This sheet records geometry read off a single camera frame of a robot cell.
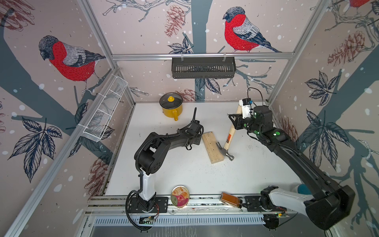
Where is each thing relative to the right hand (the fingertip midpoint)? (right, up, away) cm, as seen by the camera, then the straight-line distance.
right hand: (231, 113), depth 75 cm
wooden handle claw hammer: (0, -13, +1) cm, 13 cm away
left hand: (-16, -15, +23) cm, 32 cm away
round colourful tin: (-27, -42, -2) cm, 50 cm away
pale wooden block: (-6, -25, +12) cm, 28 cm away
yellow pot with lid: (-37, +7, +35) cm, 51 cm away
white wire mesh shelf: (-76, +3, +16) cm, 78 cm away
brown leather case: (-1, -44, -3) cm, 44 cm away
